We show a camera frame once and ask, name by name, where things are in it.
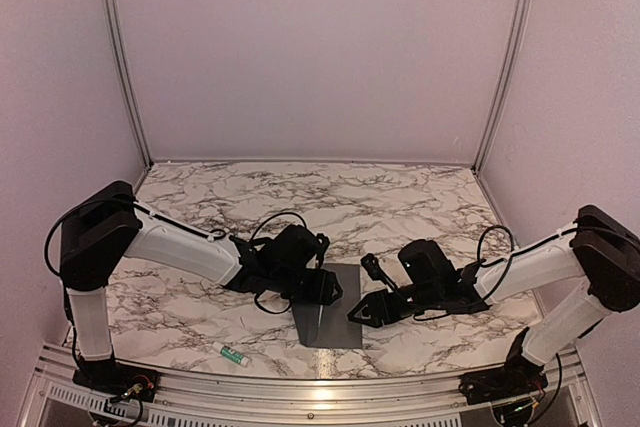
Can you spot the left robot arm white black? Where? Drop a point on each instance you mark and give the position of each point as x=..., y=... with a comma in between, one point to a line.
x=86, y=244

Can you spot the aluminium frame post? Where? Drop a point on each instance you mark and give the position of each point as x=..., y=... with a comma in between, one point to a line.
x=514, y=44
x=125, y=81

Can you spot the left aluminium frame post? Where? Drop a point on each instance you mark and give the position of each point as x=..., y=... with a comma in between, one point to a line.
x=125, y=81

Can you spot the front aluminium rail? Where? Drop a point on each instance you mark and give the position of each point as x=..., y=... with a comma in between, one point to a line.
x=184, y=398

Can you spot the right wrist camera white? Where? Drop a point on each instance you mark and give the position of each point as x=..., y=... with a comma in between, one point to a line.
x=371, y=265

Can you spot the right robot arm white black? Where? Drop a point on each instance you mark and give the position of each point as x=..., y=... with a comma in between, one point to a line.
x=595, y=254

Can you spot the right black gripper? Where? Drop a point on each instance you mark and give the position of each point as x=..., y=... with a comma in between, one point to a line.
x=373, y=300

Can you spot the dark grey envelope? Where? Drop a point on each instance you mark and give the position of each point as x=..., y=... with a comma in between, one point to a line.
x=328, y=327

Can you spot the right aluminium frame post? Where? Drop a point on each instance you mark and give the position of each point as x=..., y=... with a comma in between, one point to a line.
x=514, y=44

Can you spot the green white glue stick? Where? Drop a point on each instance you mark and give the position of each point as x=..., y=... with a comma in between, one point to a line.
x=230, y=354

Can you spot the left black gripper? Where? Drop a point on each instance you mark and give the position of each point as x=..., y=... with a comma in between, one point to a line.
x=322, y=293

